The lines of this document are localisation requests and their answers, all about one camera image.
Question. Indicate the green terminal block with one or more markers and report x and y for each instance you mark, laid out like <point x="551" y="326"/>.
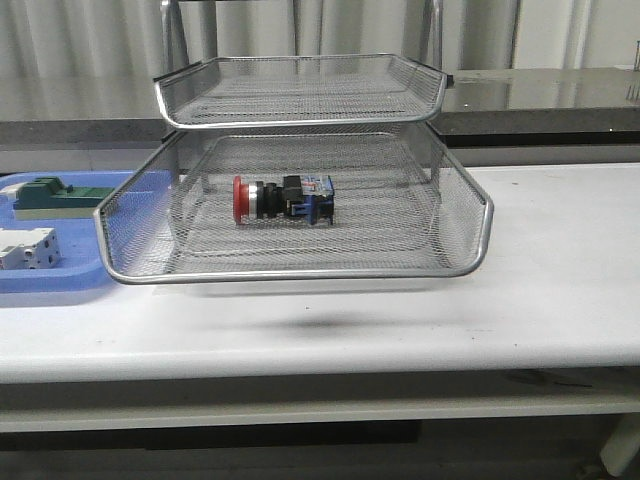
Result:
<point x="49" y="198"/>

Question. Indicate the blue plastic tray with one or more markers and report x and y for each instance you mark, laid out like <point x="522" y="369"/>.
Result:
<point x="80" y="266"/>

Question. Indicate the silver mesh tray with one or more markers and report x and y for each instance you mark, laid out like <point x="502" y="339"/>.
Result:
<point x="300" y="90"/>
<point x="404" y="208"/>

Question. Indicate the red emergency stop button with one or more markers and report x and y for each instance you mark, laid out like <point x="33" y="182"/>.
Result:
<point x="308" y="197"/>

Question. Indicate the white table leg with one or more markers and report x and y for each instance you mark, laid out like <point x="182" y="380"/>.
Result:
<point x="622" y="446"/>

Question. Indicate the white circuit breaker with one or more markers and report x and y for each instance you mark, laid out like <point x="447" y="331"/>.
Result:
<point x="37" y="248"/>

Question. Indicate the small wire rack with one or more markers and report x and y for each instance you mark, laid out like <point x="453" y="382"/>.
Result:
<point x="636" y="64"/>

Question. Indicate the silver top mesh tray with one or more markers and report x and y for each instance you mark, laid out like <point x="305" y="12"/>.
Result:
<point x="300" y="90"/>

